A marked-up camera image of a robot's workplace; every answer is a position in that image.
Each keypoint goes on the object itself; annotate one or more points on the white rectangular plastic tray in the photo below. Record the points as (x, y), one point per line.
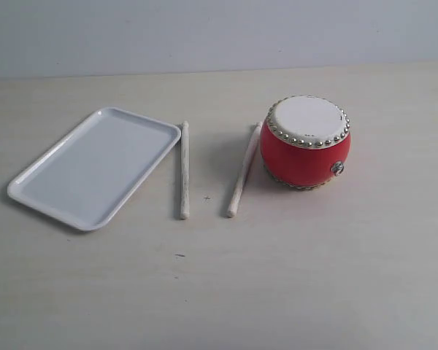
(85, 178)

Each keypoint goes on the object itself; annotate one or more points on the small red drum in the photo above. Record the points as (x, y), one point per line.
(305, 141)

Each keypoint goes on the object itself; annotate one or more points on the white wooden drumstick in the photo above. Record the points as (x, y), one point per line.
(242, 175)
(185, 172)

